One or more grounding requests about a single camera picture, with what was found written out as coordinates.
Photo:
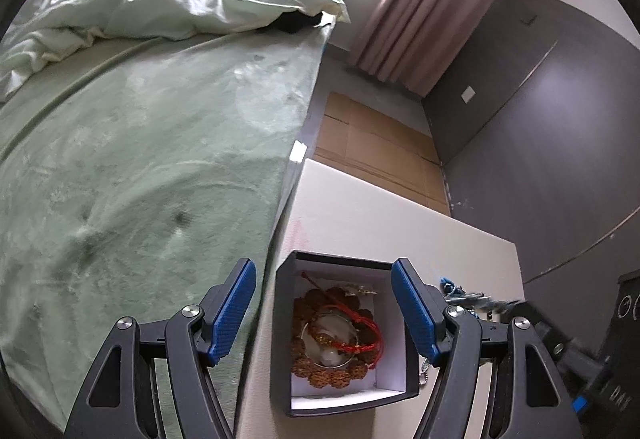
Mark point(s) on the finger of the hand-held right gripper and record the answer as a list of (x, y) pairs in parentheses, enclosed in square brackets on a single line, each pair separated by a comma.
[(555, 334)]

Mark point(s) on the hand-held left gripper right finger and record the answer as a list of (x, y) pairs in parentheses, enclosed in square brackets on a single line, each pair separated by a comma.
[(415, 314)]

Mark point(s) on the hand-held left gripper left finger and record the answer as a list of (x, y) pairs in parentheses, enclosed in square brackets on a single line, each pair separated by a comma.
[(232, 314)]

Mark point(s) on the blue bead jewelry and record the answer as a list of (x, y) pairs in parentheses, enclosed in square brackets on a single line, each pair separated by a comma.
[(450, 286)]

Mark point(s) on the black jewelry box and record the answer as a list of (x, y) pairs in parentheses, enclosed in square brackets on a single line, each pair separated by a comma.
[(285, 319)]

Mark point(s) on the silver pendant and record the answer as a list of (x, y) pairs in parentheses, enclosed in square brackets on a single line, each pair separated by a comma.
[(361, 290)]

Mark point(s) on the clear bangle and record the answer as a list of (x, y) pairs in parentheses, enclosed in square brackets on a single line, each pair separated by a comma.
[(330, 358)]

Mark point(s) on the white tag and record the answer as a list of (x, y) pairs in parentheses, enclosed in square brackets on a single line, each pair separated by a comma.
[(298, 151)]

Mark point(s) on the flat cardboard sheet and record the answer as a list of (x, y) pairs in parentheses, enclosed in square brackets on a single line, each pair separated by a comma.
[(370, 144)]

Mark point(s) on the bed with green sheet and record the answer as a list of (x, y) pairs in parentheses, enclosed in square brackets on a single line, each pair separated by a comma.
[(150, 144)]

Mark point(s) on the grey wardrobe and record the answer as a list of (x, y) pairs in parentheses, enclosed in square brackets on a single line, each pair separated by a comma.
[(550, 144)]

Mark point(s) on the pink curtain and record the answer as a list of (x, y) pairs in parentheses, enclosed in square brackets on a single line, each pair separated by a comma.
[(425, 19)]

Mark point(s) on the black cloth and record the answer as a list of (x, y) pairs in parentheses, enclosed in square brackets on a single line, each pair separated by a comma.
[(297, 22)]

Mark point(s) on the white wall socket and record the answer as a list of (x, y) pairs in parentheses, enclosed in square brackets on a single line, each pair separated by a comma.
[(469, 94)]

